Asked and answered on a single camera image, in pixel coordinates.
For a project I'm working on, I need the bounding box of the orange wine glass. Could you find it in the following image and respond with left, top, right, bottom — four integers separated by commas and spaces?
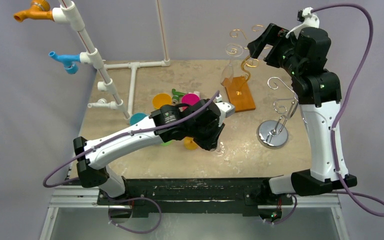
183, 137, 198, 151

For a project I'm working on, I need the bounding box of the clear wine glass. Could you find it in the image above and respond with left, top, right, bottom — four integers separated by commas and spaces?
220, 43, 244, 88
212, 141, 226, 158

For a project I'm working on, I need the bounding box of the pink wine glass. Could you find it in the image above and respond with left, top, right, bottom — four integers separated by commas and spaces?
181, 93, 201, 111

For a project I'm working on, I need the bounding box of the green wine glass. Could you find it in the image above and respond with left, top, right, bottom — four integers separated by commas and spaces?
160, 140, 172, 146

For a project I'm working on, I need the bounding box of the yellow wine glass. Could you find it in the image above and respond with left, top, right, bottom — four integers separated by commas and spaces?
152, 93, 172, 110

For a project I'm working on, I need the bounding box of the blue wine glass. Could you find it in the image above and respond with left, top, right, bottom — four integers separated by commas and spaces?
129, 112, 148, 126

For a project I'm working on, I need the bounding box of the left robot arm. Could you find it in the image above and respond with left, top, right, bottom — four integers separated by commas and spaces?
73, 99, 235, 205

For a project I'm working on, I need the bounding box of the green faucet with white elbow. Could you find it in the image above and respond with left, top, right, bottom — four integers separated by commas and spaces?
171, 88, 201, 104

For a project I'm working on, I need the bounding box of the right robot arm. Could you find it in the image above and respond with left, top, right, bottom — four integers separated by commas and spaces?
247, 23, 358, 204

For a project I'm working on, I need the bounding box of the wooden rack base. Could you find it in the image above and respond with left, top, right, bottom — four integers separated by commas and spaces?
225, 76, 256, 113

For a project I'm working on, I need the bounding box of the blue faucet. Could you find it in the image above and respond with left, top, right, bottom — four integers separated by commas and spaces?
48, 51, 81, 75

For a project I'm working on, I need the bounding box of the orange faucet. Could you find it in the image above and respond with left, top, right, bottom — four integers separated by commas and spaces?
13, 0, 54, 23

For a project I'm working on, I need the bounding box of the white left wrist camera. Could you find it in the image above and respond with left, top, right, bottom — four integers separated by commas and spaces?
215, 94, 236, 127

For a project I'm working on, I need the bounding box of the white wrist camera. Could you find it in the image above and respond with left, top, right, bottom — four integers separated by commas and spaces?
285, 7, 320, 39
215, 94, 236, 127

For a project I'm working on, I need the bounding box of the gold wire glass rack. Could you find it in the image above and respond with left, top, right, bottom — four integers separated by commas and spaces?
225, 24, 266, 83

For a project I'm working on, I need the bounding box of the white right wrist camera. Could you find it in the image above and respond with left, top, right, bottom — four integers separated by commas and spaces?
285, 7, 320, 39

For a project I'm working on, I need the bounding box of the chrome wire glass rack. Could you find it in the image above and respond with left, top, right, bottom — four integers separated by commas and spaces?
256, 76, 299, 149

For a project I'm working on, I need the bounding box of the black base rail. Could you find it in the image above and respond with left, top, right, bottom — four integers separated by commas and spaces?
97, 177, 293, 218

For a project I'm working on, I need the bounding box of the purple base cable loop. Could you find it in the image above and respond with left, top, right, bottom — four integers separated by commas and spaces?
107, 196, 164, 235

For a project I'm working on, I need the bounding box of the white PVC pipe frame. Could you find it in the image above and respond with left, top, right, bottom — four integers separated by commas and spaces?
52, 0, 171, 120

